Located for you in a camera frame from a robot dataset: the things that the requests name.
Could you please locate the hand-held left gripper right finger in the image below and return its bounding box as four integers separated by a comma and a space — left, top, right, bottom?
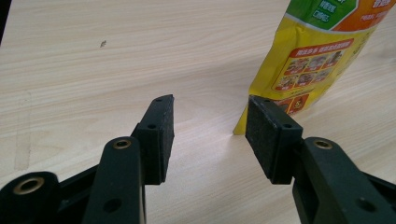
245, 94, 396, 224

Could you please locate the yellow seasoning packet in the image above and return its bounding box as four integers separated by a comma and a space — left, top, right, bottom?
233, 0, 396, 135

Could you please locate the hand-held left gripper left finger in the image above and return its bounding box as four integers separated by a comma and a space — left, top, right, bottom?
82, 93, 176, 224

